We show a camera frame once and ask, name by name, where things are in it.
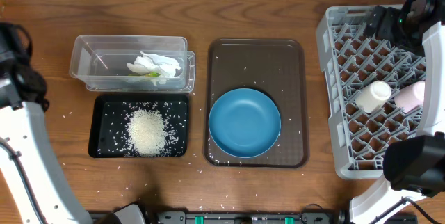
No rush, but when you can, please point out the pink cup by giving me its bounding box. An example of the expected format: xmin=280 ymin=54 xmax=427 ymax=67
xmin=394 ymin=81 xmax=425 ymax=113

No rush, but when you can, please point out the brown serving tray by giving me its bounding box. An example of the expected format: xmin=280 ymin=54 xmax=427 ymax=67
xmin=204 ymin=39 xmax=309 ymax=168

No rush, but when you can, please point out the white cup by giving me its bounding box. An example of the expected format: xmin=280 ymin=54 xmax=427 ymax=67
xmin=355 ymin=81 xmax=391 ymax=113

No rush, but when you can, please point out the grey dishwasher rack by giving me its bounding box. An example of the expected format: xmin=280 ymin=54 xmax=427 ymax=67
xmin=316 ymin=6 xmax=444 ymax=179

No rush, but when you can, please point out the white rice pile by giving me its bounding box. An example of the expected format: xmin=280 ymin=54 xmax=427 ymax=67
xmin=97 ymin=100 xmax=187 ymax=158

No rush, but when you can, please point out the clear plastic bin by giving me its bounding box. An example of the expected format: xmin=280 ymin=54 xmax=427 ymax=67
xmin=70 ymin=35 xmax=196 ymax=93

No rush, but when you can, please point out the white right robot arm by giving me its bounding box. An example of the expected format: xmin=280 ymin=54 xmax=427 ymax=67
xmin=345 ymin=0 xmax=444 ymax=223

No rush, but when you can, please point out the white tissue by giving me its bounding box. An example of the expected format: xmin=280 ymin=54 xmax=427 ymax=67
xmin=127 ymin=51 xmax=181 ymax=77

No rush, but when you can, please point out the yellow snack wrapper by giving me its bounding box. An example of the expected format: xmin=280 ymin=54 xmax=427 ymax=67
xmin=127 ymin=72 xmax=161 ymax=77

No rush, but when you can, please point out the large blue plate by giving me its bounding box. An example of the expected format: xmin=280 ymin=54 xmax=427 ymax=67
xmin=208 ymin=88 xmax=282 ymax=159

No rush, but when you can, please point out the black plastic tray bin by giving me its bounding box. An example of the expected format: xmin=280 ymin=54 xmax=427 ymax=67
xmin=87 ymin=93 xmax=190 ymax=159

